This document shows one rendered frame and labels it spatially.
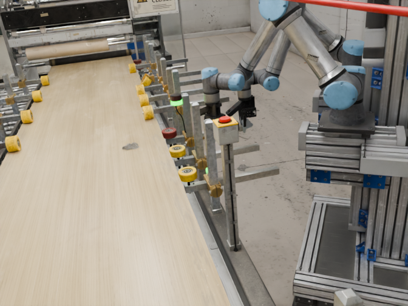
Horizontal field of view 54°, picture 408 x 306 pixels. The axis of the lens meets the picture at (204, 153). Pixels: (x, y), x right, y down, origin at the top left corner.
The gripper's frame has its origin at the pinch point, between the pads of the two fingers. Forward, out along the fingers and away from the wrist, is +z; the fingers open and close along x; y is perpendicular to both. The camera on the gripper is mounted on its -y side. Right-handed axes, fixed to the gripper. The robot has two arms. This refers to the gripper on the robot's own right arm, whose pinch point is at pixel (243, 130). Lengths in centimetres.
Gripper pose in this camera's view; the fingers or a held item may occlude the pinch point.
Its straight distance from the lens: 226.0
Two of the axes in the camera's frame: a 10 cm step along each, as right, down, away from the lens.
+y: 9.7, -1.9, 1.7
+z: 1.0, 9.0, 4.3
